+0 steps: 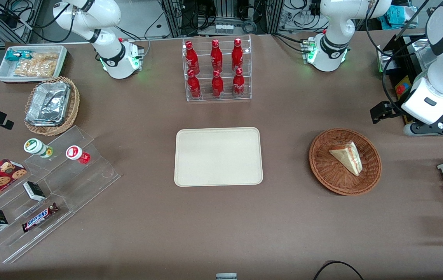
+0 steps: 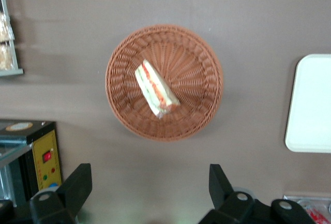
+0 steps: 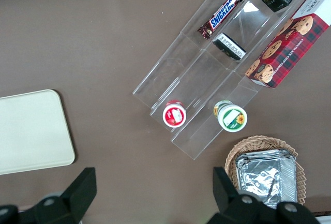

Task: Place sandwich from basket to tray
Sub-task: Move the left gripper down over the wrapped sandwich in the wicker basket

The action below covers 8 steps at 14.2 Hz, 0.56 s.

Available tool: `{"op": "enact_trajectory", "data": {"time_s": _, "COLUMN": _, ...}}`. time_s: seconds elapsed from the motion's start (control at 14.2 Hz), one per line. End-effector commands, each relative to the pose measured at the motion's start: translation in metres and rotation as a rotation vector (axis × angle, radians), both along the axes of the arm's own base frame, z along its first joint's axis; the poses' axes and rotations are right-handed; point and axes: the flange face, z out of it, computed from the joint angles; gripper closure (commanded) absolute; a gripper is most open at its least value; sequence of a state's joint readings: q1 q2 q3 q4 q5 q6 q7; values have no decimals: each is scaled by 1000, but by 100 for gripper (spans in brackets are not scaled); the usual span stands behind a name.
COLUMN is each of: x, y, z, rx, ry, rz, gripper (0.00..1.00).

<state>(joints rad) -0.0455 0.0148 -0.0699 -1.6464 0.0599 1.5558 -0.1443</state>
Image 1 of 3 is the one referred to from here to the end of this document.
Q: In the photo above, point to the triangular sandwich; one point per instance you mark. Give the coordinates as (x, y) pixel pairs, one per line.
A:
(347, 157)

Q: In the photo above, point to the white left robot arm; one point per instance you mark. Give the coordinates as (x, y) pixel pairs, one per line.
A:
(334, 23)

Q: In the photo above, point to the brown wicker basket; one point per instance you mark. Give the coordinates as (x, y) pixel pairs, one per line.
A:
(330, 179)

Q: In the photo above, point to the light wicker basket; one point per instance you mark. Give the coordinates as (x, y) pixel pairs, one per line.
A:
(74, 102)

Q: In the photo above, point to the beige plastic tray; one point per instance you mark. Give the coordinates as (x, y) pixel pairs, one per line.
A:
(217, 157)

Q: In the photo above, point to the red emergency stop button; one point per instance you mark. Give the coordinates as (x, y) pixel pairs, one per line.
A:
(400, 89)

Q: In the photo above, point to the white plastic bin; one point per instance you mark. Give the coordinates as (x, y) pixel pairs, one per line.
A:
(4, 74)

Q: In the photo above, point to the green lid yogurt cup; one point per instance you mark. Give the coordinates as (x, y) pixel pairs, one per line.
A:
(34, 146)

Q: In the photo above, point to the stack of foil trays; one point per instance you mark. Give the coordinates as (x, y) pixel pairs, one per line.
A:
(48, 103)

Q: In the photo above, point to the teal snack packet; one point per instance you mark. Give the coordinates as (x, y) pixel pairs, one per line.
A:
(16, 55)

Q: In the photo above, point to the clear bag of crackers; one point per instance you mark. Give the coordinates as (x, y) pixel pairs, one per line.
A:
(37, 67)

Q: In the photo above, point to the black box white label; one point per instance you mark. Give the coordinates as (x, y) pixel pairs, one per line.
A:
(33, 190)

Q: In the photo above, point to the red lid yogurt cup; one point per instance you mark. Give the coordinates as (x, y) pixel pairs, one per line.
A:
(74, 152)

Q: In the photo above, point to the snickers chocolate bar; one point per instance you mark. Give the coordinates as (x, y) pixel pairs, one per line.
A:
(39, 217)

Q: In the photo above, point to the clear acrylic stepped shelf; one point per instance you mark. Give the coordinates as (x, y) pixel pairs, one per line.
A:
(89, 182)

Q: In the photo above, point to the red cola bottle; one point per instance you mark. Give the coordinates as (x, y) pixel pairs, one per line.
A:
(216, 58)
(192, 60)
(237, 57)
(217, 86)
(194, 87)
(238, 85)

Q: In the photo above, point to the clear acrylic bottle rack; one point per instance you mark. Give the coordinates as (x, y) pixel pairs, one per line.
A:
(206, 83)

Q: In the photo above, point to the small grey device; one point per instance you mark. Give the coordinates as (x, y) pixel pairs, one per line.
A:
(226, 276)

